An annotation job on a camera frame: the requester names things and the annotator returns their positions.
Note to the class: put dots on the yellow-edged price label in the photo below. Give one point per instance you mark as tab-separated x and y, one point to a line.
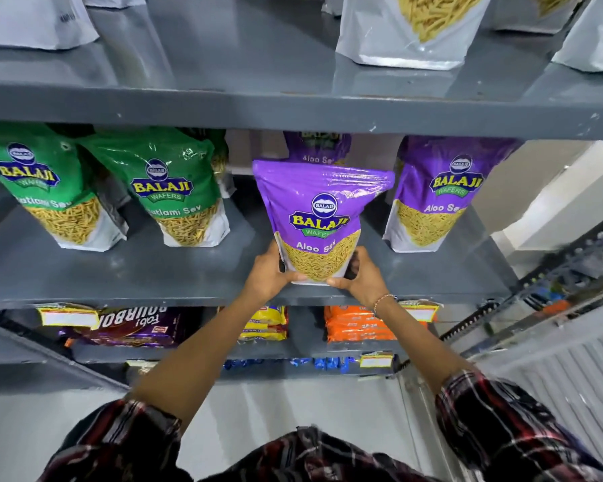
68	316
376	360
421	312

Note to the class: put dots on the grey metal shelf rack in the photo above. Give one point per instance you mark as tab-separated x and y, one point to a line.
221	100

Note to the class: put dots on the blue biscuit packets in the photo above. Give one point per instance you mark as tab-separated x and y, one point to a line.
291	364

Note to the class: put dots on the dark brown biscuit packet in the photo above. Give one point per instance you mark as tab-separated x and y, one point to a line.
130	326

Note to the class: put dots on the yellow biscuit packets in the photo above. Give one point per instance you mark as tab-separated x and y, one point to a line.
266	323

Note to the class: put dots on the green snack packet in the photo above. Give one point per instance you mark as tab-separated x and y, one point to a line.
45	185
221	155
171	190

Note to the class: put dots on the person's left thumb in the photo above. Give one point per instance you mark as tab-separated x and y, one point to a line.
294	279

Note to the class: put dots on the white ribbed panel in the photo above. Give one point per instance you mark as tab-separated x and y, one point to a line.
568	386

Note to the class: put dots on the side rack with goods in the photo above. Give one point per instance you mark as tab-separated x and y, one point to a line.
547	291

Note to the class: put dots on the orange biscuit packets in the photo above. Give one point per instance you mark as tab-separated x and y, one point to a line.
351	323

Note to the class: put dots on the person's left hand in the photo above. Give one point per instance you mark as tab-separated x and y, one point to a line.
264	278

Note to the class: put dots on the dark plaid shirt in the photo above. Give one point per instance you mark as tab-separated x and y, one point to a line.
507	436

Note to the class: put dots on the person's left forearm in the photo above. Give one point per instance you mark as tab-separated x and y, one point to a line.
206	356

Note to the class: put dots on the person's right forearm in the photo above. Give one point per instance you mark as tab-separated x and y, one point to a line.
422	346

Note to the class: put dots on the person's right hand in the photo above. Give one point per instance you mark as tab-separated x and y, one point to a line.
366	286

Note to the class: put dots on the purple snack packet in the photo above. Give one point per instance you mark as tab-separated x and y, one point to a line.
447	195
321	205
316	145

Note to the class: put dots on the person's right thumb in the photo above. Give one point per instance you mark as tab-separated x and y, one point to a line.
338	283

